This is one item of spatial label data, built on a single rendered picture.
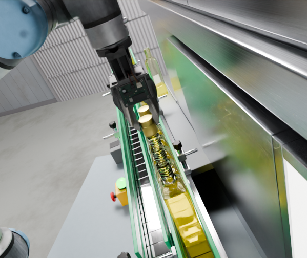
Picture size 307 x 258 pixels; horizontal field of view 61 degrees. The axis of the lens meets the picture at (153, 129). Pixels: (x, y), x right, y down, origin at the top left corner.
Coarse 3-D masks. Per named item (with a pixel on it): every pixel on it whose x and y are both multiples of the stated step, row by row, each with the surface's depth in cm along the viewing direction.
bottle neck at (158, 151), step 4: (160, 144) 61; (152, 148) 60; (156, 148) 61; (160, 148) 59; (152, 152) 59; (156, 152) 59; (160, 152) 59; (164, 152) 60; (156, 156) 60; (160, 156) 59; (164, 156) 60; (156, 160) 60
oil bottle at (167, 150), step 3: (165, 147) 68; (168, 147) 69; (165, 150) 67; (168, 150) 67; (150, 153) 69; (168, 153) 66; (171, 153) 67; (168, 156) 66; (171, 156) 66; (153, 159) 66; (153, 162) 66; (153, 165) 67
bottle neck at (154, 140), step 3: (156, 135) 64; (150, 138) 64; (153, 138) 64; (156, 138) 64; (159, 138) 65; (150, 141) 64; (153, 141) 64; (156, 141) 64; (159, 141) 65; (150, 144) 65; (153, 144) 65; (156, 144) 65
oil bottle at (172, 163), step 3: (168, 159) 63; (171, 159) 64; (171, 162) 62; (174, 162) 63; (171, 165) 61; (174, 165) 62; (156, 168) 62; (174, 168) 61; (177, 168) 62; (156, 171) 62; (174, 171) 61; (177, 171) 61; (156, 174) 62; (156, 177) 62; (159, 177) 61
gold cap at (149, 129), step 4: (144, 116) 63; (148, 116) 62; (140, 120) 62; (144, 120) 61; (148, 120) 61; (152, 120) 62; (140, 124) 62; (144, 124) 61; (148, 124) 61; (152, 124) 62; (144, 128) 62; (148, 128) 62; (152, 128) 62; (156, 128) 63; (144, 132) 63; (148, 132) 62; (152, 132) 62; (156, 132) 63; (148, 136) 63
